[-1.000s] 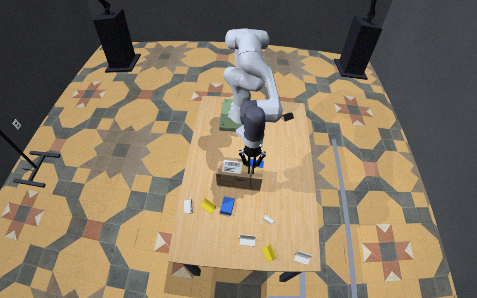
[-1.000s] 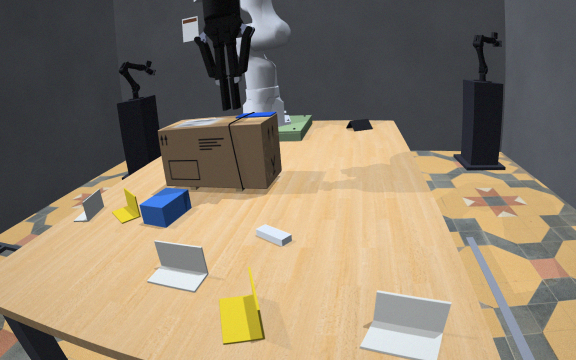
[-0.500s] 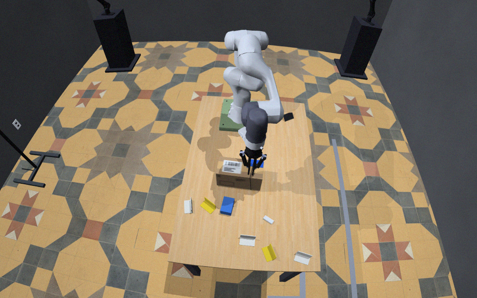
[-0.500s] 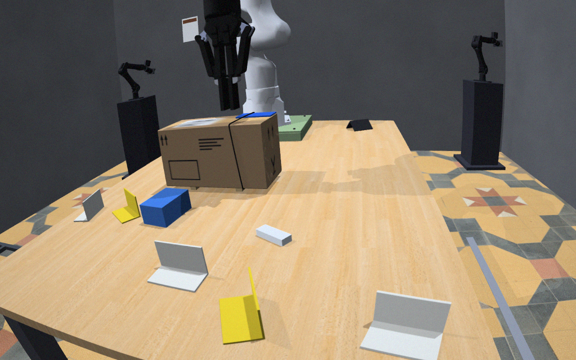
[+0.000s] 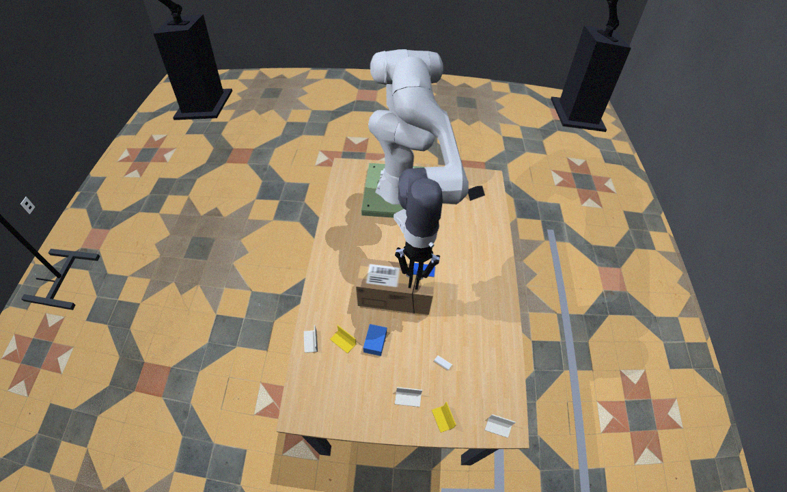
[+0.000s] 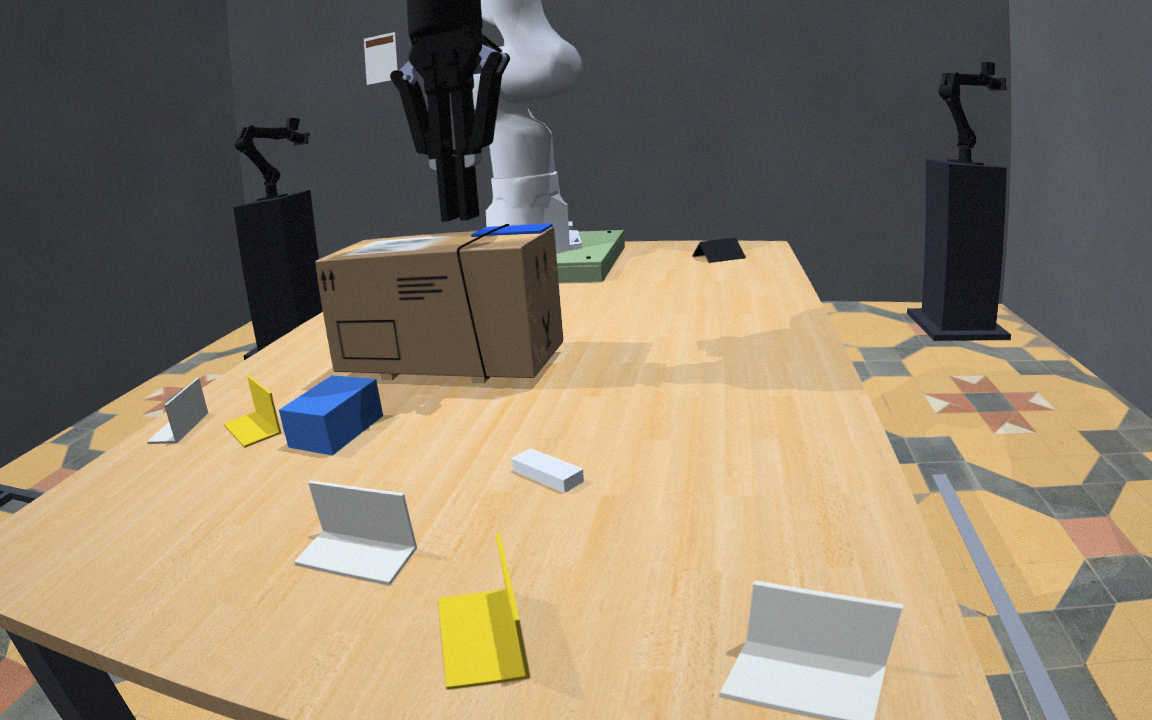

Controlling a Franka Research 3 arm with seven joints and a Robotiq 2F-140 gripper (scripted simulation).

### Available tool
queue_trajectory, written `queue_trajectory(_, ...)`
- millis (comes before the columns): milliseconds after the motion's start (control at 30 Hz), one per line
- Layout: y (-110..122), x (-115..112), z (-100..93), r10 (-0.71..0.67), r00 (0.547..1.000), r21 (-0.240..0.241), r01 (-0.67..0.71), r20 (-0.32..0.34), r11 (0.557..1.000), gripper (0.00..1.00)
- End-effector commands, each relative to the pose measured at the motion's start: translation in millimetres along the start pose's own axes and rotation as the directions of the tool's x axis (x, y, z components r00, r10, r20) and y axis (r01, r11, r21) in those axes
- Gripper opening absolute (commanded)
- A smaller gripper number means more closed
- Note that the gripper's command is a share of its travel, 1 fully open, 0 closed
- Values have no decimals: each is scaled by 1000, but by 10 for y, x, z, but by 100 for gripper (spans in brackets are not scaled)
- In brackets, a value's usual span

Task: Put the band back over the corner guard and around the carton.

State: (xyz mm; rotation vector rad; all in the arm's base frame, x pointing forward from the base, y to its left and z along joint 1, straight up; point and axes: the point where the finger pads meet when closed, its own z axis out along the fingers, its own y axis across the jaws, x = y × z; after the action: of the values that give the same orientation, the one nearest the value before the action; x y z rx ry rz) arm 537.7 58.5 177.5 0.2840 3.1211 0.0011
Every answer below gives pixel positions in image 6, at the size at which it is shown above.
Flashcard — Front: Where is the yellow l-shaped bracket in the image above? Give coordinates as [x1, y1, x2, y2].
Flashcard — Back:
[223, 376, 282, 448]

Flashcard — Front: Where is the brown cardboard box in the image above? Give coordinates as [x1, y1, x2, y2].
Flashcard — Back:
[314, 227, 564, 378]

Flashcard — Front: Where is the yellow l-shaped angle piece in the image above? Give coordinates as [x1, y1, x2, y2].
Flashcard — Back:
[438, 533, 531, 690]

